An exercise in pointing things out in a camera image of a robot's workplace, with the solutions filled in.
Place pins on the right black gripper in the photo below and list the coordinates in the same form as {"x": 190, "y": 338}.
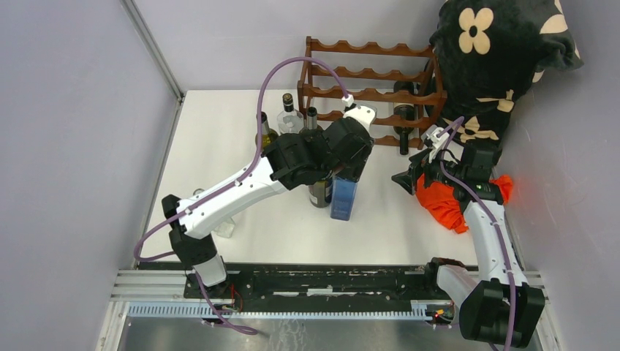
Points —
{"x": 420, "y": 165}

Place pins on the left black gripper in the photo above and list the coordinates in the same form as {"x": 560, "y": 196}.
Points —
{"x": 354, "y": 172}

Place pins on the blue square bottle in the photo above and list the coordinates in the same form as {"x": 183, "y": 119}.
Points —
{"x": 343, "y": 197}

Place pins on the green wine bottle white label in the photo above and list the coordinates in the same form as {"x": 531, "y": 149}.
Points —
{"x": 406, "y": 112}

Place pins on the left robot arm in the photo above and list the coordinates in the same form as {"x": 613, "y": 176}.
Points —
{"x": 292, "y": 160}

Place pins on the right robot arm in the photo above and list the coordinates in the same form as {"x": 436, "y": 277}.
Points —
{"x": 499, "y": 307}

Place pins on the green wine bottle front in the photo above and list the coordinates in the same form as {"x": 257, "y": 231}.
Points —
{"x": 320, "y": 193}

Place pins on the green wine bottle middle back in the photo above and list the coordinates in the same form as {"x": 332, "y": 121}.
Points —
{"x": 311, "y": 122}

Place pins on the clear bottle black cap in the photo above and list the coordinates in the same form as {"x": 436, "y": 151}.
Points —
{"x": 289, "y": 120}

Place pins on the green wine bottle far left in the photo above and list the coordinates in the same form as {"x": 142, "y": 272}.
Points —
{"x": 267, "y": 134}

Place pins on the brown wooden wine rack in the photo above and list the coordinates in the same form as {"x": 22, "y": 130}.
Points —
{"x": 307, "y": 90}

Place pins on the clear empty lying bottle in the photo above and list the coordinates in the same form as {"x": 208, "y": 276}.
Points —
{"x": 224, "y": 227}

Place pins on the orange cloth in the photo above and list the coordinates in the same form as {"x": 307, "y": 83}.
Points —
{"x": 439, "y": 201}

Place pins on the black floral blanket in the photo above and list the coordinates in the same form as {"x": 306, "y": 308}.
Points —
{"x": 490, "y": 53}

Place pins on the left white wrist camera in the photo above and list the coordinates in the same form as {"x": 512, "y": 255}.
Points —
{"x": 363, "y": 114}

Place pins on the black mounting rail base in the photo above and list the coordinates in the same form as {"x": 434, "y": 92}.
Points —
{"x": 330, "y": 290}

